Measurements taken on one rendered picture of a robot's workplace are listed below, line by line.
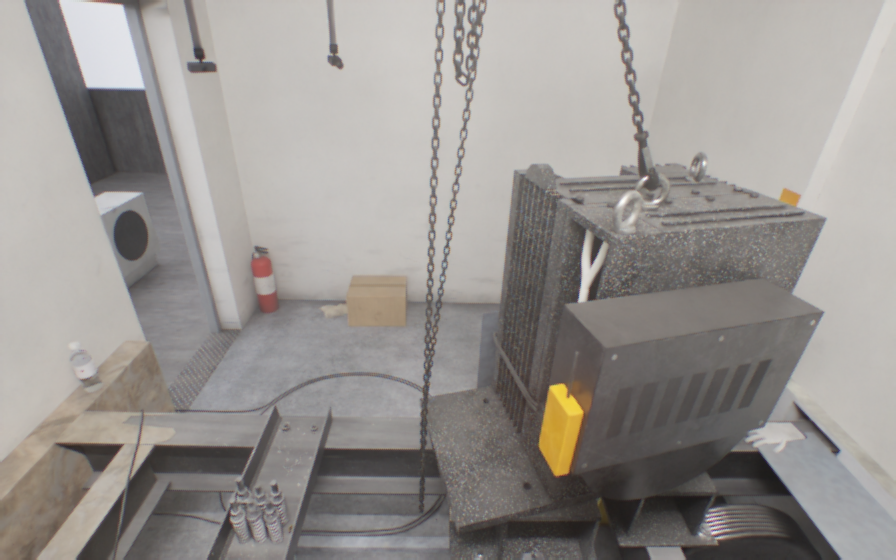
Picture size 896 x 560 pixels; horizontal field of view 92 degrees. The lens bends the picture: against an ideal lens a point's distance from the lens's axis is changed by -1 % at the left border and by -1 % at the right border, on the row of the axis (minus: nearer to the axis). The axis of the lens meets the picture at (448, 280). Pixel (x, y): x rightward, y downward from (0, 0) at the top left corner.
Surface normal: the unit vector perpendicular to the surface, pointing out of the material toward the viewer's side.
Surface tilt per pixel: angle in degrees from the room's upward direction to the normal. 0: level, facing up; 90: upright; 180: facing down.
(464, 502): 0
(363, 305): 90
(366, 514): 0
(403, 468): 90
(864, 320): 90
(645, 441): 90
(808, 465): 0
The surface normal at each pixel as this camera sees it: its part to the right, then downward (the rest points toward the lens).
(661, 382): 0.27, 0.47
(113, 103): 0.01, 0.48
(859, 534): 0.03, -0.88
